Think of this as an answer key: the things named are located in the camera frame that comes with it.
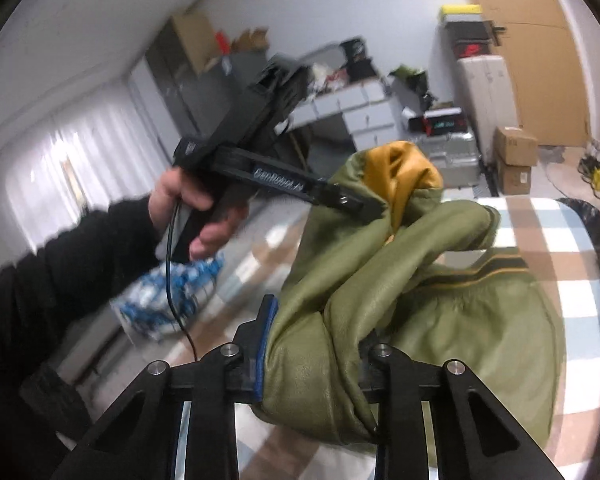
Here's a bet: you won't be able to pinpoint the green varsity jacket mustard sleeves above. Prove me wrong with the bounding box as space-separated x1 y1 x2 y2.
254 141 566 444

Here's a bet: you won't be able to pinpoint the black sleeved left forearm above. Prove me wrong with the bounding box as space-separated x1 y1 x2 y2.
0 197 159 404

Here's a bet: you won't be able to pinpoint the person's left hand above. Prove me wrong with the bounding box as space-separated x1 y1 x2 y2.
148 167 249 260

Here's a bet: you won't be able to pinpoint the black tall cabinet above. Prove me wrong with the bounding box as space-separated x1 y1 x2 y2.
145 18 268 139

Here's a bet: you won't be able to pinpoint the white window curtain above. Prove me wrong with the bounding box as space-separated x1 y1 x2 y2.
0 82 168 268

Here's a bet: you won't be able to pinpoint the cardboard box atop cabinet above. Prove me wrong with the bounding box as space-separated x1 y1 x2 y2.
172 8 272 76

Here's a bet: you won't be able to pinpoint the white desk with drawers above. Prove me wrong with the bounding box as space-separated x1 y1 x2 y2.
279 44 401 154

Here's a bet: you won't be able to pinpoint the grey plastic storage crate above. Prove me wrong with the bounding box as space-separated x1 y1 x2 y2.
413 131 481 188

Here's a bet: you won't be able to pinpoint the white storage cabinet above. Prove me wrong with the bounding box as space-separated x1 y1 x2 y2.
455 54 519 166

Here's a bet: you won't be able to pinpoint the stacked shoe boxes yellow lid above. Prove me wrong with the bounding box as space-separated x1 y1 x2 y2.
439 4 507 60

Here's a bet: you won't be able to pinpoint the lower cardboard box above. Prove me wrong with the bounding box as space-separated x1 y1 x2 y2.
496 158 532 195

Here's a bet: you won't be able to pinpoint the cardboard box on floor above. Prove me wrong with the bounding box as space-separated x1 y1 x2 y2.
494 127 539 167

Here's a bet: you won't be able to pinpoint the checkered bed sheet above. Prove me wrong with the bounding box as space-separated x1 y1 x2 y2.
64 194 600 480

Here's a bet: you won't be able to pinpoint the wooden door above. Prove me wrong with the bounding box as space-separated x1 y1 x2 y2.
469 0 590 146

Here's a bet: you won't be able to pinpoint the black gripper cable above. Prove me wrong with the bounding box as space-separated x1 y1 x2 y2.
163 201 200 363

